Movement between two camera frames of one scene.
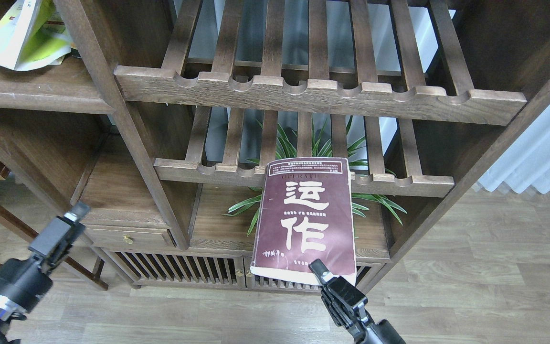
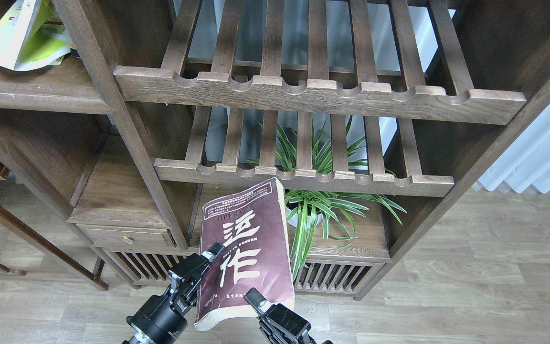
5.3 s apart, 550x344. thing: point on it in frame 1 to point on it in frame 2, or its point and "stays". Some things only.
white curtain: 547,153 stays
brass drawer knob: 127,239 stays
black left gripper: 16,285 to 161,319
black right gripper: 364,329 to 279,323
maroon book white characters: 305,213 to 252,225
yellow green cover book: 31,35 stays
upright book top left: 75,53 stays
